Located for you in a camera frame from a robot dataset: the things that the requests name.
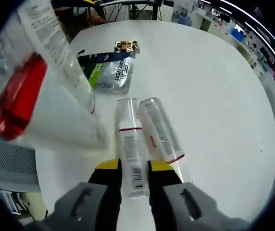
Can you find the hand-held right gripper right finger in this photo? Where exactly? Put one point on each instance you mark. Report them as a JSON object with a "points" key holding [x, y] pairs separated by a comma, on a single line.
{"points": [[166, 192]]}

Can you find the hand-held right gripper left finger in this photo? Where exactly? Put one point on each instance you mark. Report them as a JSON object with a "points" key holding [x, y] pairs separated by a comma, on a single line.
{"points": [[103, 192]]}

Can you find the small clear-capped skincare bottle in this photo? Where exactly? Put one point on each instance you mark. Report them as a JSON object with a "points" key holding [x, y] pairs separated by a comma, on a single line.
{"points": [[132, 149], [159, 130]]}

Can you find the white skincare bottle red collar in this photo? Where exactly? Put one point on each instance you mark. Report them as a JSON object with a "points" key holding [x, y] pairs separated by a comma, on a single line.
{"points": [[21, 96]]}

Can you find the white skincare tube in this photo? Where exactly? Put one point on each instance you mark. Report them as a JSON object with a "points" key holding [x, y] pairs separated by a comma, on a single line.
{"points": [[45, 31]]}

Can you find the blue storage bin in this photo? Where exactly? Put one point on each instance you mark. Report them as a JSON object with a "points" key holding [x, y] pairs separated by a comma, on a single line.
{"points": [[237, 31]]}

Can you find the grey mesh office chair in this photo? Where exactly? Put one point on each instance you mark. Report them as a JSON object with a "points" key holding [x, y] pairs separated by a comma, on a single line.
{"points": [[12, 163]]}

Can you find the silver and blue sachet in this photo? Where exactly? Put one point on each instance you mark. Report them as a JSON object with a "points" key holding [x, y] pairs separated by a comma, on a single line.
{"points": [[118, 74]]}

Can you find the gold foil sachet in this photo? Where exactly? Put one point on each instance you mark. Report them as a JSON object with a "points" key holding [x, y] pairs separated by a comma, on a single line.
{"points": [[127, 46]]}

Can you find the blue plastic bag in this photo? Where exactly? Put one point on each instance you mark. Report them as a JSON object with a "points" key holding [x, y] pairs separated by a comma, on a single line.
{"points": [[183, 19]]}

